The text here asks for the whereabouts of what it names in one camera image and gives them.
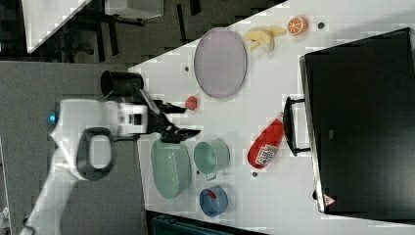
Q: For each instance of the red strawberry toy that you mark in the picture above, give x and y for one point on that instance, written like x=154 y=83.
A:
x=191 y=103

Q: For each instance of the grey round plate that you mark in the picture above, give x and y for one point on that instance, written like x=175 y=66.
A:
x=220 y=63

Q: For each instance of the green colander bowl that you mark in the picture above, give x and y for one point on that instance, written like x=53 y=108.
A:
x=171 y=168

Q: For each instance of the small red item in bowl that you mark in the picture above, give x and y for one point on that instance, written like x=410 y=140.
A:
x=212 y=194

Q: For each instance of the red ketchup bottle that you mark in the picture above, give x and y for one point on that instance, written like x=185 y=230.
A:
x=265 y=146

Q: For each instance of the black toaster oven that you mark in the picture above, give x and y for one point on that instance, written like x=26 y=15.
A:
x=359 y=104

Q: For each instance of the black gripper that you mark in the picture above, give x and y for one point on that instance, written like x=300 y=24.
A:
x=158 y=122

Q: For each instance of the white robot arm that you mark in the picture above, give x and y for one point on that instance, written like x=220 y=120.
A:
x=84 y=135

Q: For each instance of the black cylindrical cup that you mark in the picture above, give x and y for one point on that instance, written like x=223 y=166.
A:
x=120 y=83

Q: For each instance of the orange half toy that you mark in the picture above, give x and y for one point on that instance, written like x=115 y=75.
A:
x=297 y=25

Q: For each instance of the green metal cup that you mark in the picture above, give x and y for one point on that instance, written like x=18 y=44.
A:
x=210 y=157

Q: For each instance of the white side table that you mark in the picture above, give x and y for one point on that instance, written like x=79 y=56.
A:
x=42 y=18

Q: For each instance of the peeled banana toy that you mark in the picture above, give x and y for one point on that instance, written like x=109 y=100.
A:
x=263 y=37

